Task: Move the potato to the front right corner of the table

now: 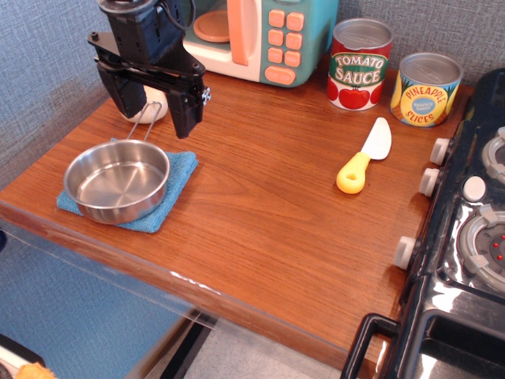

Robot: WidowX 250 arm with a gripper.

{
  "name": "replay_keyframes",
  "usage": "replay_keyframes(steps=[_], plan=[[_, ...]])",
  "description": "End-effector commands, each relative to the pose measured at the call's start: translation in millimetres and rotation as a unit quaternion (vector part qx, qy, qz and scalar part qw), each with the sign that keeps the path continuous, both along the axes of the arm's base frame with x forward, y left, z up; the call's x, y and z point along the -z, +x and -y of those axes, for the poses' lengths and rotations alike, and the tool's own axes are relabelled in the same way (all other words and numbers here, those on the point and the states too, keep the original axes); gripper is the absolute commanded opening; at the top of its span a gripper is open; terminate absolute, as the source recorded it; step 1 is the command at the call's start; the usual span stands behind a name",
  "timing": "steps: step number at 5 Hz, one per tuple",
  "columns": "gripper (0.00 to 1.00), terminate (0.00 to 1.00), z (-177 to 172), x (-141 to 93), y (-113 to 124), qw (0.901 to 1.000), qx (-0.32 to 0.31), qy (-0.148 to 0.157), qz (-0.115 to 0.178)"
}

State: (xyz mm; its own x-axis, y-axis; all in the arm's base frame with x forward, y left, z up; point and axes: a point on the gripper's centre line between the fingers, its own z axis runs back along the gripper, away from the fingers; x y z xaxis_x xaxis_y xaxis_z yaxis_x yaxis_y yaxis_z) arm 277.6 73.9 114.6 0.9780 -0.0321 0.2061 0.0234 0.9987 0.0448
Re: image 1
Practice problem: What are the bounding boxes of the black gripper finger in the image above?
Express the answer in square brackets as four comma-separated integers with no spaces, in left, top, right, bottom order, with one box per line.
[97,63,147,118]
[167,87,211,139]

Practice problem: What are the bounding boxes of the blue folded cloth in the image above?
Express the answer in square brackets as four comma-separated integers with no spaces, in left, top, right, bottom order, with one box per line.
[56,137,200,234]

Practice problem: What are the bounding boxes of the pale toy potato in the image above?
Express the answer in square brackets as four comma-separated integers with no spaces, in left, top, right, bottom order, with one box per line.
[122,86,169,124]

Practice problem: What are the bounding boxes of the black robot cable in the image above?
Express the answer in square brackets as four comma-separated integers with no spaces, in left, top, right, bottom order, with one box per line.
[159,0,197,32]

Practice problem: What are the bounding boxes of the yellow handled toy knife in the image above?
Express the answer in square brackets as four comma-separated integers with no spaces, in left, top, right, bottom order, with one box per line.
[335,117,392,194]

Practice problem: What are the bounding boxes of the small stainless steel pan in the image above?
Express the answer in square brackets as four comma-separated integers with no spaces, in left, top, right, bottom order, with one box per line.
[62,100,171,226]

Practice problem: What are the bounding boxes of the pineapple slices can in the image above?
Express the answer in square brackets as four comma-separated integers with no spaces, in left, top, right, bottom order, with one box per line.
[390,52,463,127]

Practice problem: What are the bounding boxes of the teal toy microwave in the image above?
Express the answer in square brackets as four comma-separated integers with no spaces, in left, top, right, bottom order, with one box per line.
[183,1,339,88]

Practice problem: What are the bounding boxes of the orange object at corner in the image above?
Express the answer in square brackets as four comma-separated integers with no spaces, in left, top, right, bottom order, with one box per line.
[15,362,56,379]

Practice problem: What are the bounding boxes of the tomato sauce can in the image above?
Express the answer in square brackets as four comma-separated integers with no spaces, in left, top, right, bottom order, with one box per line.
[327,18,394,111]

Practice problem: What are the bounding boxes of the black toy stove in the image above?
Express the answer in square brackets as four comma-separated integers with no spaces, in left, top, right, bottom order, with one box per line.
[342,69,504,378]

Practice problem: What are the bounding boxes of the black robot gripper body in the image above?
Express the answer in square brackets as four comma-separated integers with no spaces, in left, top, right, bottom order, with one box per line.
[88,1,205,93]

